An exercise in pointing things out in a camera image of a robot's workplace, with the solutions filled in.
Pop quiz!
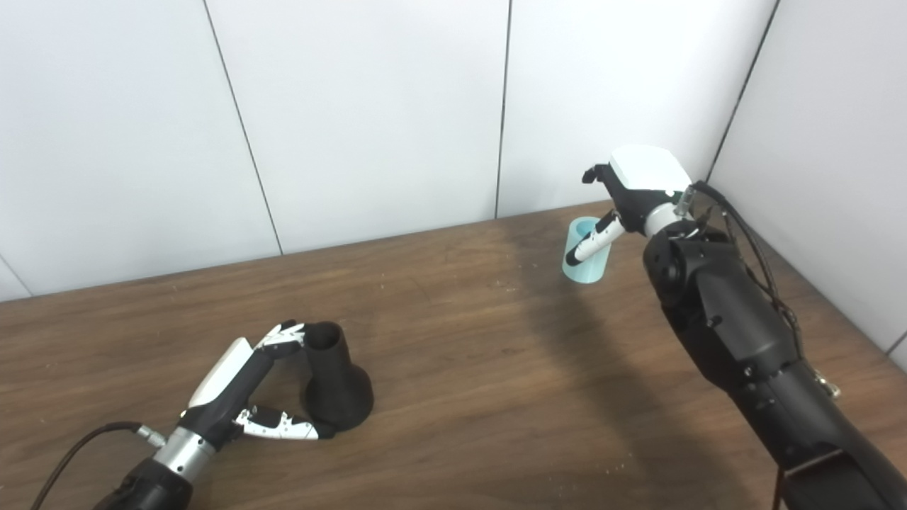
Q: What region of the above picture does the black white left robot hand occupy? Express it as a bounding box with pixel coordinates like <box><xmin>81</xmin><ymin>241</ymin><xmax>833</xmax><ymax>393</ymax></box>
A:
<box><xmin>177</xmin><ymin>320</ymin><xmax>334</xmax><ymax>451</ymax></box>

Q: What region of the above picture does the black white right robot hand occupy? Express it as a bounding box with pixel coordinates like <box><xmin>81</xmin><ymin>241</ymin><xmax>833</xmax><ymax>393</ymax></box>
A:
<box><xmin>582</xmin><ymin>145</ymin><xmax>692</xmax><ymax>263</ymax></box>

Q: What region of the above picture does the light-blue hose piece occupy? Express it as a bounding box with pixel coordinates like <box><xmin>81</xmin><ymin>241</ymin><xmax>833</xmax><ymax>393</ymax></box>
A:
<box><xmin>562</xmin><ymin>217</ymin><xmax>610</xmax><ymax>284</ymax></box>

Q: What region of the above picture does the black flared nozzle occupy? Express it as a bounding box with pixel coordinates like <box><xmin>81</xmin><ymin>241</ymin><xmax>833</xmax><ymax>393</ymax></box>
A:
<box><xmin>303</xmin><ymin>322</ymin><xmax>374</xmax><ymax>433</ymax></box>

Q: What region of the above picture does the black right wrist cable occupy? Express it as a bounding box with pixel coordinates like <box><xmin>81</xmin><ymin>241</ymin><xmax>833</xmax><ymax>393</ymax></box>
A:
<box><xmin>673</xmin><ymin>181</ymin><xmax>805</xmax><ymax>362</ymax></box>

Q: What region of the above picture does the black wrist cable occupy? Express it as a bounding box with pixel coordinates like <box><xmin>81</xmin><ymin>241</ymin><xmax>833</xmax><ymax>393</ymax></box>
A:
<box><xmin>28</xmin><ymin>422</ymin><xmax>167</xmax><ymax>510</ymax></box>
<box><xmin>673</xmin><ymin>181</ymin><xmax>805</xmax><ymax>362</ymax></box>

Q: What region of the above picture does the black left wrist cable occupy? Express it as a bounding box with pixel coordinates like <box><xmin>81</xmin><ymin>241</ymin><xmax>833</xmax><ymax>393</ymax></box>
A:
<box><xmin>28</xmin><ymin>422</ymin><xmax>167</xmax><ymax>510</ymax></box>

